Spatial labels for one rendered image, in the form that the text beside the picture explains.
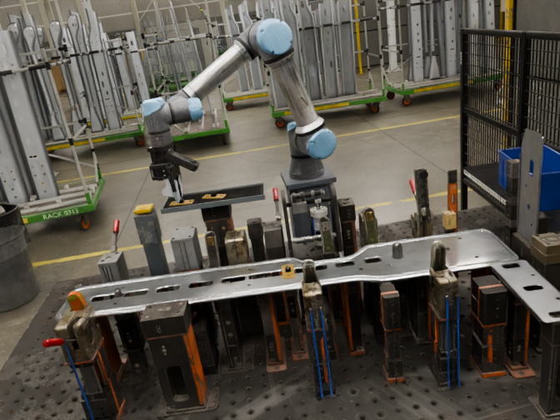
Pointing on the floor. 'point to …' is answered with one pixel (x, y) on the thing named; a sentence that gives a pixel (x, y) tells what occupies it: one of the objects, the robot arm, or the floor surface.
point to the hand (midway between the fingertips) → (180, 197)
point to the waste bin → (15, 261)
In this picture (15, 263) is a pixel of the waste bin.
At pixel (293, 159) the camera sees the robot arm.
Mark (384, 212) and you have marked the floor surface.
